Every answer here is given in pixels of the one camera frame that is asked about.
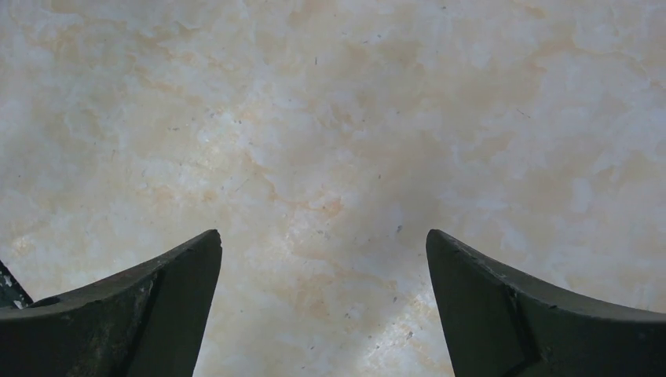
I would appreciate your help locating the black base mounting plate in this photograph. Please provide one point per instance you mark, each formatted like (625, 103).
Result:
(12, 293)

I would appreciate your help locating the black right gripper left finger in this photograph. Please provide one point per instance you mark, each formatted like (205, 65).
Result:
(147, 320)

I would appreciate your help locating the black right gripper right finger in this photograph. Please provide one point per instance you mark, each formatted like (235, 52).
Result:
(500, 321)

